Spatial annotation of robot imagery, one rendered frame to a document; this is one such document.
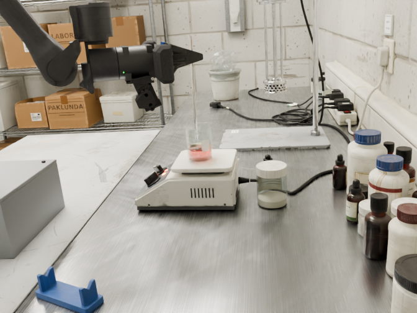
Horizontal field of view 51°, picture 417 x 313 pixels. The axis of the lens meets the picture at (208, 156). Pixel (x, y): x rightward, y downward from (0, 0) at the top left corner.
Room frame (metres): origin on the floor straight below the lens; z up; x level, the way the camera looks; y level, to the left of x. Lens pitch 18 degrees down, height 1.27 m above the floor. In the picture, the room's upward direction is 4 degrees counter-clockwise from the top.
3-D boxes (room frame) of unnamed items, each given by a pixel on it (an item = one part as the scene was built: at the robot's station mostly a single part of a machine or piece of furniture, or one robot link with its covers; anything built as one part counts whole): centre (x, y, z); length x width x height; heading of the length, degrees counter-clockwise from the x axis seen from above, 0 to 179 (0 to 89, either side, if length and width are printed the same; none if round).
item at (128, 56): (0.80, 0.11, 1.19); 0.19 x 0.08 x 0.06; 15
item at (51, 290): (0.53, 0.21, 0.92); 0.10 x 0.03 x 0.04; 60
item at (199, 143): (0.83, 0.02, 1.02); 0.06 x 0.05 x 0.08; 58
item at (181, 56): (0.80, 0.03, 1.19); 0.07 x 0.04 x 0.06; 105
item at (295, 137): (1.23, -0.19, 0.91); 0.30 x 0.20 x 0.01; 82
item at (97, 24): (0.78, 0.20, 1.23); 0.11 x 0.08 x 0.12; 103
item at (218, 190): (0.84, 0.03, 0.94); 0.22 x 0.13 x 0.08; 80
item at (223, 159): (0.84, 0.01, 0.98); 0.12 x 0.12 x 0.01; 80
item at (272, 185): (0.79, -0.12, 0.94); 0.06 x 0.06 x 0.08
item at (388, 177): (0.69, -0.30, 0.96); 0.06 x 0.06 x 0.11
